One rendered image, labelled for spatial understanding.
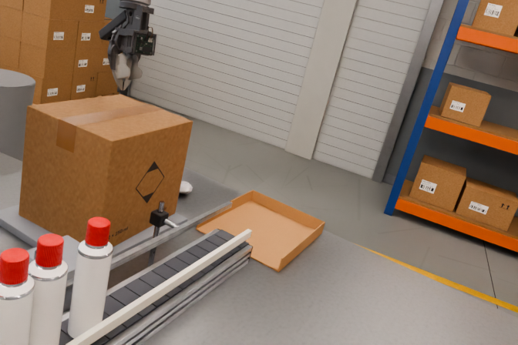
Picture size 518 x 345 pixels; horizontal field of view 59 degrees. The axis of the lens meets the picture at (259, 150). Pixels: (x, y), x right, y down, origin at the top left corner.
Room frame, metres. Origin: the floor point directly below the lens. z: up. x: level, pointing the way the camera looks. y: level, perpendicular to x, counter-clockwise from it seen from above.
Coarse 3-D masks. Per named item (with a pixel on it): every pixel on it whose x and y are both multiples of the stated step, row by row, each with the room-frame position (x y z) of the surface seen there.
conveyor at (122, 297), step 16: (208, 240) 0.99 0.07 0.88; (224, 240) 1.01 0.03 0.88; (176, 256) 0.89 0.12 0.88; (192, 256) 0.90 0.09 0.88; (224, 256) 0.93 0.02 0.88; (160, 272) 0.82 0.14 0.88; (176, 272) 0.83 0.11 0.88; (128, 288) 0.74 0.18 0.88; (144, 288) 0.75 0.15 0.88; (176, 288) 0.78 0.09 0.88; (112, 304) 0.69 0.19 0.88; (128, 304) 0.70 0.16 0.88; (160, 304) 0.72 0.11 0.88; (64, 320) 0.62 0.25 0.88; (128, 320) 0.66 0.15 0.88; (64, 336) 0.59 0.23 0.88; (112, 336) 0.61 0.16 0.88
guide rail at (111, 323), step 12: (240, 240) 0.98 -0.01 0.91; (216, 252) 0.89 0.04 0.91; (192, 264) 0.82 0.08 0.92; (204, 264) 0.84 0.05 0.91; (180, 276) 0.77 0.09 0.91; (156, 288) 0.72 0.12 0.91; (168, 288) 0.74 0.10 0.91; (144, 300) 0.68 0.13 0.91; (120, 312) 0.63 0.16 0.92; (132, 312) 0.65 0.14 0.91; (108, 324) 0.60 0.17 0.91; (84, 336) 0.56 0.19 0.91; (96, 336) 0.58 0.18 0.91
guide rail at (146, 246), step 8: (216, 208) 1.00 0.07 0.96; (224, 208) 1.02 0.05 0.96; (200, 216) 0.94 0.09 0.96; (208, 216) 0.96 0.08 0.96; (184, 224) 0.89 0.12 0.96; (192, 224) 0.90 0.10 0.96; (168, 232) 0.84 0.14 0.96; (176, 232) 0.85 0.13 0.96; (152, 240) 0.79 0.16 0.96; (160, 240) 0.81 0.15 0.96; (136, 248) 0.75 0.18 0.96; (144, 248) 0.77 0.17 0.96; (152, 248) 0.79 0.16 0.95; (120, 256) 0.72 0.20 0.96; (128, 256) 0.73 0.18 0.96; (112, 264) 0.69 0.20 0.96; (120, 264) 0.71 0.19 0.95; (72, 280) 0.62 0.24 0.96
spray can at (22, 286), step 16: (0, 256) 0.48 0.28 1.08; (16, 256) 0.48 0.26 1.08; (0, 272) 0.47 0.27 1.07; (16, 272) 0.47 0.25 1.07; (0, 288) 0.47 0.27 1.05; (16, 288) 0.47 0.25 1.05; (32, 288) 0.49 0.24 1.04; (0, 304) 0.46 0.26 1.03; (16, 304) 0.47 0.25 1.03; (32, 304) 0.50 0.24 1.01; (0, 320) 0.46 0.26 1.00; (16, 320) 0.47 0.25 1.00; (0, 336) 0.46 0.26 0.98; (16, 336) 0.47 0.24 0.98
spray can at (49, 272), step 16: (48, 240) 0.53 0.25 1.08; (48, 256) 0.52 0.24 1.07; (32, 272) 0.52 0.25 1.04; (48, 272) 0.52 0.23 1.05; (64, 272) 0.53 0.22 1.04; (48, 288) 0.51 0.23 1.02; (64, 288) 0.54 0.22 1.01; (48, 304) 0.52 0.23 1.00; (32, 320) 0.51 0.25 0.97; (48, 320) 0.52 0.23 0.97; (32, 336) 0.51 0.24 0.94; (48, 336) 0.52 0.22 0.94
